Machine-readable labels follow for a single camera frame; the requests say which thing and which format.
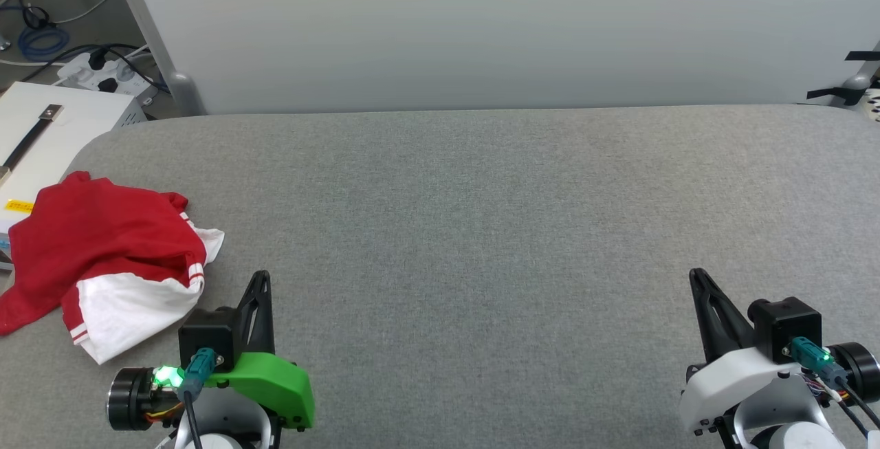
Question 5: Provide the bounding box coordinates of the white partition panel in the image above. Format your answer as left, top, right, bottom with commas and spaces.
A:
113, 0, 880, 117

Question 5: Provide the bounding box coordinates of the white power strip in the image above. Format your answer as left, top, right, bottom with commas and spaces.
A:
56, 50, 162, 100

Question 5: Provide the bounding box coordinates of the black box carry handle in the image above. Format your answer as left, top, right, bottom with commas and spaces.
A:
2, 104, 64, 169

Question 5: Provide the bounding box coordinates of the red white basketball jersey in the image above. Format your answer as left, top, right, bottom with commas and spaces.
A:
0, 171, 226, 365

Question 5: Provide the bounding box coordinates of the white perforated object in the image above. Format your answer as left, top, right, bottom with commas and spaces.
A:
858, 88, 880, 125

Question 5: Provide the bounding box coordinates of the black power cable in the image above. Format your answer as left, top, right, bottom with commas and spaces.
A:
21, 42, 169, 92

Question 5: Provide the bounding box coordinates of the grey partition foot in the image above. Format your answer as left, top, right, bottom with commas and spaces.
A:
167, 71, 207, 117
828, 74, 877, 107

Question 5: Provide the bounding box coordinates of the white equipment box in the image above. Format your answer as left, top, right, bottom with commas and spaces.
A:
0, 81, 149, 271

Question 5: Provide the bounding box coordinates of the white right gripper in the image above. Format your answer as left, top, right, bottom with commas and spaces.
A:
679, 268, 826, 436

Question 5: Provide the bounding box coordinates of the right camera cable teal connector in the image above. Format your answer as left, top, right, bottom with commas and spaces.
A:
784, 337, 880, 436

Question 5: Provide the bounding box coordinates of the left camera cable teal connector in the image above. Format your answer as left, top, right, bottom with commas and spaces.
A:
177, 348, 217, 449

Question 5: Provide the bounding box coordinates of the camera cable teal connector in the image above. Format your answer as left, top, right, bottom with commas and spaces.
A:
177, 348, 217, 449
784, 337, 880, 436

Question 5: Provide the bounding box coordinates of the white floor cable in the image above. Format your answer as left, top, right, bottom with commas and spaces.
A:
52, 0, 121, 25

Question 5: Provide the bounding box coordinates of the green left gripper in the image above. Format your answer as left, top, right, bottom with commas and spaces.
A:
206, 270, 316, 430

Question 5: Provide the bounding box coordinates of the blue cable coil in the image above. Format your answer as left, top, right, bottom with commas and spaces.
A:
17, 23, 69, 63

